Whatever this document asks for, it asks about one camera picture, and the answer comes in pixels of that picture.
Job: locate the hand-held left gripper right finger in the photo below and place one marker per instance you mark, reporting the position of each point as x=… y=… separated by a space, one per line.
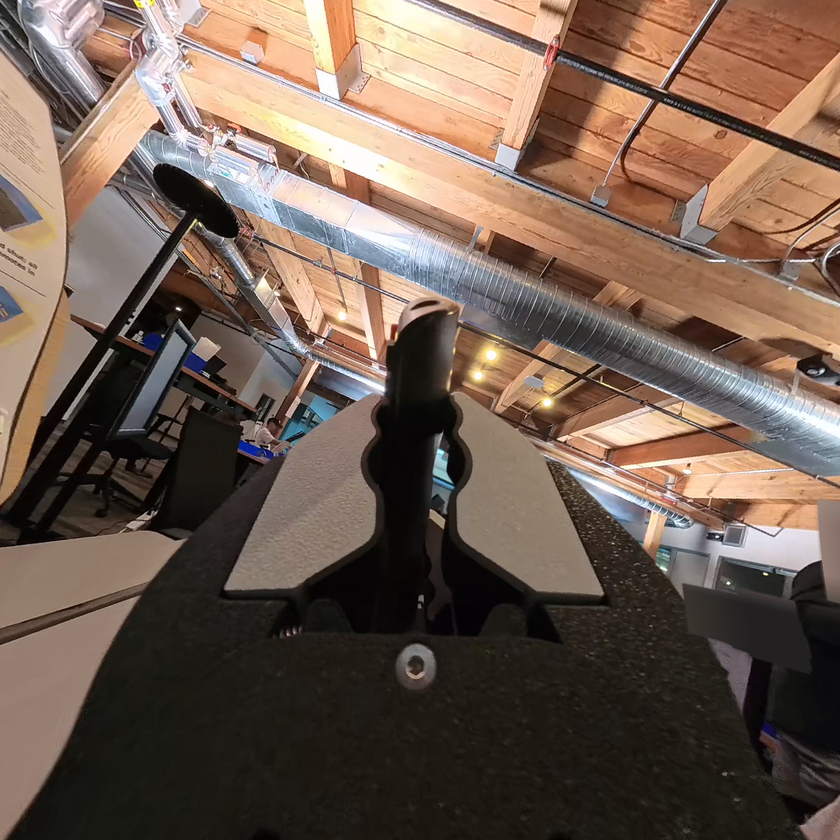
x=525 y=525

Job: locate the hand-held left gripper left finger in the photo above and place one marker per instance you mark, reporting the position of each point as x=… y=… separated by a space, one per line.
x=309 y=525

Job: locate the black remote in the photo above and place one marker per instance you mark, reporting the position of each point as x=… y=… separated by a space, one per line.
x=418 y=420

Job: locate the blue plastic bin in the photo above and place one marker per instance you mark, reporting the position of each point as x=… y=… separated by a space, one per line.
x=252 y=452
x=193 y=361

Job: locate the black office chair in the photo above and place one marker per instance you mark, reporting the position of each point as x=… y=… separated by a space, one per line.
x=197 y=473

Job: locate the black framed display on stand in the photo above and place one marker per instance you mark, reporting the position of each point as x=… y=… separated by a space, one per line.
x=155 y=381

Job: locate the printed instruction poster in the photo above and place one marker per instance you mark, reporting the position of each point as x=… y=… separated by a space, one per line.
x=26 y=236

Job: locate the large silver air duct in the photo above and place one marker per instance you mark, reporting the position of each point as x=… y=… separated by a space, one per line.
x=551 y=315

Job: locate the slim silver air duct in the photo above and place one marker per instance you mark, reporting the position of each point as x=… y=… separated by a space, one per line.
x=250 y=276

